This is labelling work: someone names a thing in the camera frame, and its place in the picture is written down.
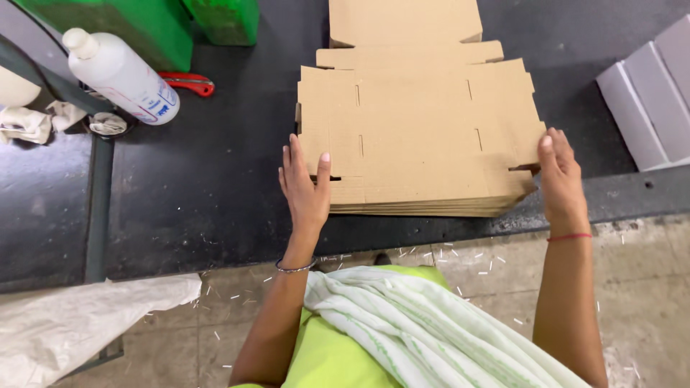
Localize white plastic bottle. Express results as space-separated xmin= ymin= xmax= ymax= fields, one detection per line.
xmin=62 ymin=27 xmax=181 ymax=126

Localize stack of cardboard blanks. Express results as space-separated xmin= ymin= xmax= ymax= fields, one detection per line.
xmin=295 ymin=0 xmax=547 ymax=218

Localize white woven sack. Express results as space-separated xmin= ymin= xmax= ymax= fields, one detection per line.
xmin=0 ymin=273 xmax=203 ymax=388

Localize person's left hand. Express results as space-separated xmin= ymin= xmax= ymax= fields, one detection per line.
xmin=278 ymin=134 xmax=332 ymax=234

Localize red handled scissors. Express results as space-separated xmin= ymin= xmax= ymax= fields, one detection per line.
xmin=158 ymin=71 xmax=216 ymax=98

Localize small crumpled white cloth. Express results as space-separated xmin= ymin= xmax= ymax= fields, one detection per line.
xmin=88 ymin=112 xmax=128 ymax=136

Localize stack of grey boxes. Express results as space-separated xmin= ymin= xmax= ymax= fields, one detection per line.
xmin=595 ymin=13 xmax=690 ymax=172

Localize grey metal machine frame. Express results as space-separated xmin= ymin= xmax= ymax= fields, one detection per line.
xmin=0 ymin=0 xmax=135 ymax=285

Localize small green plastic container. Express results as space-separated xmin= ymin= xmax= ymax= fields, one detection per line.
xmin=181 ymin=0 xmax=260 ymax=47

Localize white green striped scarf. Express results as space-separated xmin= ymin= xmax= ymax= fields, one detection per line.
xmin=303 ymin=266 xmax=593 ymax=388

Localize silver bangle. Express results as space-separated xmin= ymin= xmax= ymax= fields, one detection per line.
xmin=275 ymin=258 xmax=318 ymax=274

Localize person's right hand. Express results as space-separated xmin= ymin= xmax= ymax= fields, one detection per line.
xmin=537 ymin=128 xmax=591 ymax=236

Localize lime green garment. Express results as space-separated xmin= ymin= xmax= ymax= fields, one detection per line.
xmin=229 ymin=264 xmax=452 ymax=388

